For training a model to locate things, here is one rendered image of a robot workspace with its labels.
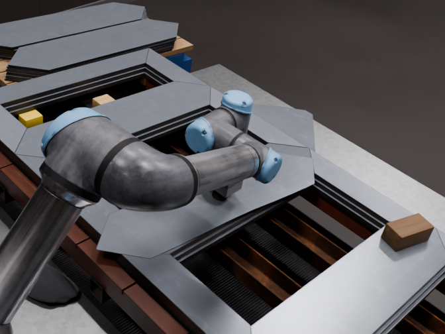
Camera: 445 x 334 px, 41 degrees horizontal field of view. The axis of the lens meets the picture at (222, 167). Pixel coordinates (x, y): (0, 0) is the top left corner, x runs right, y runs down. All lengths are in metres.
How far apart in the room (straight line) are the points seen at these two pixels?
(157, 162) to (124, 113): 0.92
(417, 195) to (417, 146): 1.82
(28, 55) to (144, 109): 0.51
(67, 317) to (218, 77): 1.24
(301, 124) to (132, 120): 0.62
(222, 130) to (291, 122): 0.82
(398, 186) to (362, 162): 0.15
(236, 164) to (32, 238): 0.41
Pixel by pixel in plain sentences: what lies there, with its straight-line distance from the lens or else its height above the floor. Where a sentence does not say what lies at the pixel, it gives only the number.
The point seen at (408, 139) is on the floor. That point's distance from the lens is 3.88.
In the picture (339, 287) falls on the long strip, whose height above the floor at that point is 0.86.
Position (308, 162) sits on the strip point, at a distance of 1.80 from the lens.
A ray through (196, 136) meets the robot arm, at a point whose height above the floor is 1.13.
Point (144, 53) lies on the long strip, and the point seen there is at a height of 0.86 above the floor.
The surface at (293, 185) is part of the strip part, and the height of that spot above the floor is 0.86.
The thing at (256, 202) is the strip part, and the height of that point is 0.87.
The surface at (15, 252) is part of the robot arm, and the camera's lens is 1.05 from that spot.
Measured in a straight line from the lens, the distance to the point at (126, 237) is 1.44.
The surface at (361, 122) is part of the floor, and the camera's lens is 3.89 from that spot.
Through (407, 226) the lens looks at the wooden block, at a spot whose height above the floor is 0.91.
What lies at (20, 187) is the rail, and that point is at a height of 0.83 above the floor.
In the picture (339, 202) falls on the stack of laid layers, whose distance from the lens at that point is 1.73.
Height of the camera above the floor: 1.85
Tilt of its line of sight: 36 degrees down
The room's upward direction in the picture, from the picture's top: 10 degrees clockwise
